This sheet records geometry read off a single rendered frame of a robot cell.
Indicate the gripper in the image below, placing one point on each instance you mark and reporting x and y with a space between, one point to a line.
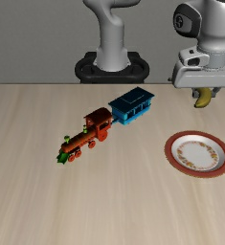
197 76

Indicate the red and blue toy train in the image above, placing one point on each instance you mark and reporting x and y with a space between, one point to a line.
99 127

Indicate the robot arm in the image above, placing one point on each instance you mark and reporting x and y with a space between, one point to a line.
112 38

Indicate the white plate with red rim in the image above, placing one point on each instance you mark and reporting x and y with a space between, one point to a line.
198 154

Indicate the yellow banana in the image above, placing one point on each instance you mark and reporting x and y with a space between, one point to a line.
203 99

